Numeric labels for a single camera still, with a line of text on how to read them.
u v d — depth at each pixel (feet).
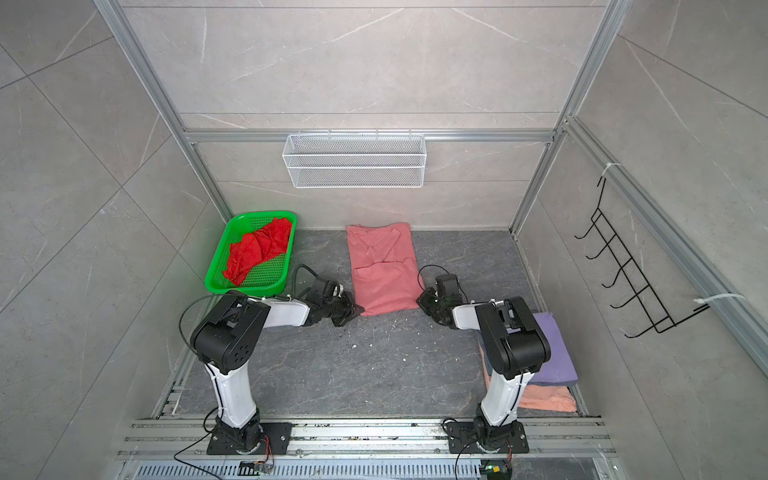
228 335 1.68
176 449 2.43
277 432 2.46
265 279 3.39
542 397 2.56
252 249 3.49
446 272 2.96
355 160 3.29
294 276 2.72
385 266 3.44
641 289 2.08
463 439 2.38
